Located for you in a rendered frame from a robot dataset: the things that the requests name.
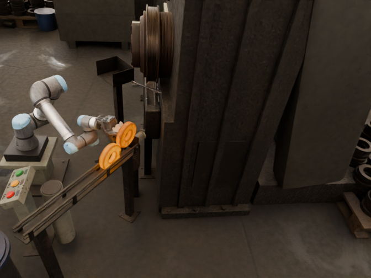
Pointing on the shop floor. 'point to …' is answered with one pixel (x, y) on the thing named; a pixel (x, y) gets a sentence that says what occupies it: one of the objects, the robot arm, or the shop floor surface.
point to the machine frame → (224, 100)
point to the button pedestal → (23, 203)
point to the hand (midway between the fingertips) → (126, 132)
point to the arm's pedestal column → (48, 175)
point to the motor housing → (136, 171)
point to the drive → (322, 110)
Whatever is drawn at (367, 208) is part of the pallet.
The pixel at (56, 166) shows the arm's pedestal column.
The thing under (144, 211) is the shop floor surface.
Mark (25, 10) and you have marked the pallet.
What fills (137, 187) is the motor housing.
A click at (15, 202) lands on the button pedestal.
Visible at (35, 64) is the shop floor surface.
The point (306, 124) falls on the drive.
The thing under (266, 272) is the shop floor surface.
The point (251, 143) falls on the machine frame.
